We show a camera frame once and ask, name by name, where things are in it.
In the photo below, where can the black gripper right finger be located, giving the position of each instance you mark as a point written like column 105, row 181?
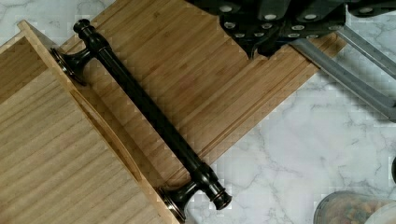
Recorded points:
column 292, row 19

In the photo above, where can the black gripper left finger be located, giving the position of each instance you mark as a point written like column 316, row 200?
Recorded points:
column 255, row 25

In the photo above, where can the dark bronze drawer handle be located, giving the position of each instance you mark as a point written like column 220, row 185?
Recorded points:
column 202, row 176

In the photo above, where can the wooden drawer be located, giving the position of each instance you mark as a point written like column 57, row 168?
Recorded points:
column 60, row 161

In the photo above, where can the grey metal bar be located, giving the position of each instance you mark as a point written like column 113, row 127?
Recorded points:
column 378, row 101

